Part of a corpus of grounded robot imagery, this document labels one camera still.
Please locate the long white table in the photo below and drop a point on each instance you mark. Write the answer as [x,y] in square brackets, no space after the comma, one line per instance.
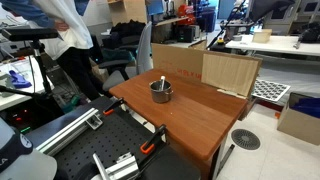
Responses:
[280,45]

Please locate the light corrugated cardboard sheet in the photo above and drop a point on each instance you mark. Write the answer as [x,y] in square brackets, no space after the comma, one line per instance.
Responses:
[230,73]

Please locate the tall cardboard box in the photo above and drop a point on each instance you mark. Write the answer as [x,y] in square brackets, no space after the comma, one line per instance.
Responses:
[128,11]

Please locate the small metal cup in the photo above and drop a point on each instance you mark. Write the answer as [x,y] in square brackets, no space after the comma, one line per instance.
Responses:
[161,96]

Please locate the grey office chair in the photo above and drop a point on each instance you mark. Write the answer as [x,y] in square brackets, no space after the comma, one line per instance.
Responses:
[144,50]

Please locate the long aluminium extrusion rail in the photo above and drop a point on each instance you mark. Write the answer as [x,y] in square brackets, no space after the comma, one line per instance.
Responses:
[66,131]

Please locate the black perforated breadboard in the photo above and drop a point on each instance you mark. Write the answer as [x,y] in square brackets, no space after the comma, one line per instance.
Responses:
[110,140]

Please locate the black stereo camera bar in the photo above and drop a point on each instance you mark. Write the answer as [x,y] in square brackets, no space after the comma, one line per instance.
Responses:
[30,34]

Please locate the open cardboard box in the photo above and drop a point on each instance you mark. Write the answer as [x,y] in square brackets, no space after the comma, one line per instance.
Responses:
[298,126]

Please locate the black control box with lights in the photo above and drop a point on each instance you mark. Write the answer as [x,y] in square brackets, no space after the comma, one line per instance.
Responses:
[23,118]

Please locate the pale wooden box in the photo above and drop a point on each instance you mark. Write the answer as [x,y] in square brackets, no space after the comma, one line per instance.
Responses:
[262,35]

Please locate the blue items in box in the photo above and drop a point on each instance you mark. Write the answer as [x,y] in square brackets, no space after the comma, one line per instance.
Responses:
[308,106]

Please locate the black clamp orange trigger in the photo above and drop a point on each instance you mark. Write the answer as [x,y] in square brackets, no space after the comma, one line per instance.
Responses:
[152,140]
[112,107]

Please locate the brown cardboard sheet red print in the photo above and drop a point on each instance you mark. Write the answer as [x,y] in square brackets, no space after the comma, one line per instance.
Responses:
[176,60]

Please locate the dotted calibration board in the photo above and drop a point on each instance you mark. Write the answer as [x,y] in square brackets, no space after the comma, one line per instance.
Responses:
[270,90]

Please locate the red machine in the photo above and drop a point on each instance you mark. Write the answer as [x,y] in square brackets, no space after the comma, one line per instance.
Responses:
[185,13]

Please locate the white and navy robot base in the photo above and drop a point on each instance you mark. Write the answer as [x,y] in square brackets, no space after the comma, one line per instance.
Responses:
[16,156]

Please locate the green plastic object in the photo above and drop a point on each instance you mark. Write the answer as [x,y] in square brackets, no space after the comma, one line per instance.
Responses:
[70,103]

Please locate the person in white shirt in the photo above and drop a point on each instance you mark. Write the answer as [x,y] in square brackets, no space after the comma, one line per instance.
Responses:
[66,30]

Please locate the black jacket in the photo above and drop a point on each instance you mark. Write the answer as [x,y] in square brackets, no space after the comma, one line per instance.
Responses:
[128,28]

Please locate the blue cloth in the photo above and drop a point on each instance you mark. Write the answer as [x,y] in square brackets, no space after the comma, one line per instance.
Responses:
[18,80]

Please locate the round floor drain grate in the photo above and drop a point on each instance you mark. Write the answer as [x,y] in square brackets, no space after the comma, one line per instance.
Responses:
[245,139]

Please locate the yellow emergency stop button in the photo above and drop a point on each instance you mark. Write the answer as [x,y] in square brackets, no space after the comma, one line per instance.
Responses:
[220,41]

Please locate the short aluminium extrusion bracket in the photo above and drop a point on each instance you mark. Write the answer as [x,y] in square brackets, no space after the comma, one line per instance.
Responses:
[116,168]

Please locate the white side table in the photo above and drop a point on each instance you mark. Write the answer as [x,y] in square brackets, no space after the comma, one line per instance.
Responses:
[16,96]

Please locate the brown wooden desk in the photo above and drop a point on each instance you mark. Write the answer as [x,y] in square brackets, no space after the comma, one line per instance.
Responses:
[196,116]

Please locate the black camera tripod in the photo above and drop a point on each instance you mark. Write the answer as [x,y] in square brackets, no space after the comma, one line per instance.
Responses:
[41,73]

